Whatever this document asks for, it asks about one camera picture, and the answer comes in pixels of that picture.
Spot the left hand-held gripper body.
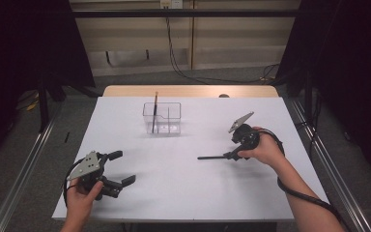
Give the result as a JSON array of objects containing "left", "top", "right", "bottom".
[{"left": 67, "top": 150, "right": 124, "bottom": 199}]

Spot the right hand-held gripper cable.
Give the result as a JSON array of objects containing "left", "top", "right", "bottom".
[{"left": 257, "top": 128, "right": 353, "bottom": 232}]

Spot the white wall socket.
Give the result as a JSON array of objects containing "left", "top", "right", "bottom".
[{"left": 159, "top": 0, "right": 184, "bottom": 10}]

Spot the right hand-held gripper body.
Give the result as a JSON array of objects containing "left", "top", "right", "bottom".
[{"left": 228, "top": 111, "right": 261, "bottom": 151}]

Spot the person's left hand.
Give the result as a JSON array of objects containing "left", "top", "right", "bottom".
[{"left": 65, "top": 180, "right": 104, "bottom": 224}]

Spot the hand-held gripper cable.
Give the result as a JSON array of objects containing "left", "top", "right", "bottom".
[
  {"left": 257, "top": 128, "right": 353, "bottom": 232},
  {"left": 62, "top": 157, "right": 85, "bottom": 208}
]

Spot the light wooden table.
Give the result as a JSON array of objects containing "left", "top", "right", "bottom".
[{"left": 101, "top": 84, "right": 280, "bottom": 99}]

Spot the orange-tipped makeup brush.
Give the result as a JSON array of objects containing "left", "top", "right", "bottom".
[{"left": 151, "top": 91, "right": 159, "bottom": 134}]

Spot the black floor cable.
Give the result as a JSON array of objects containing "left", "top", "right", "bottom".
[{"left": 294, "top": 96, "right": 324, "bottom": 158}]

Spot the black horizontal metal bar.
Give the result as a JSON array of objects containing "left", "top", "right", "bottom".
[{"left": 71, "top": 9, "right": 301, "bottom": 19}]

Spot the clear plastic organizer box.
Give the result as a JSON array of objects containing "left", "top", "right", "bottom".
[{"left": 142, "top": 101, "right": 182, "bottom": 135}]

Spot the left hand-held gripper cable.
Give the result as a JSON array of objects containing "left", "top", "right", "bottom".
[{"left": 62, "top": 157, "right": 85, "bottom": 208}]

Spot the black curtain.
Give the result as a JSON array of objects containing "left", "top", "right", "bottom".
[
  {"left": 0, "top": 0, "right": 97, "bottom": 177},
  {"left": 274, "top": 0, "right": 371, "bottom": 187}
]

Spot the aluminium floor rail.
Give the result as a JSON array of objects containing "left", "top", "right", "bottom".
[
  {"left": 289, "top": 96, "right": 371, "bottom": 232},
  {"left": 0, "top": 102, "right": 63, "bottom": 232}
]

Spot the person's right hand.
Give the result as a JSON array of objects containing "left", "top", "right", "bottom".
[{"left": 237, "top": 126, "right": 286, "bottom": 167}]

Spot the black hanging wall cable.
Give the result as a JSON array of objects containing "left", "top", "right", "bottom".
[{"left": 164, "top": 15, "right": 280, "bottom": 85}]

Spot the black metal stand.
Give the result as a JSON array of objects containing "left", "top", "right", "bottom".
[{"left": 37, "top": 75, "right": 51, "bottom": 133}]

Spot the yellow floor object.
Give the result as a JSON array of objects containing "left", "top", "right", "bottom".
[{"left": 25, "top": 100, "right": 41, "bottom": 112}]

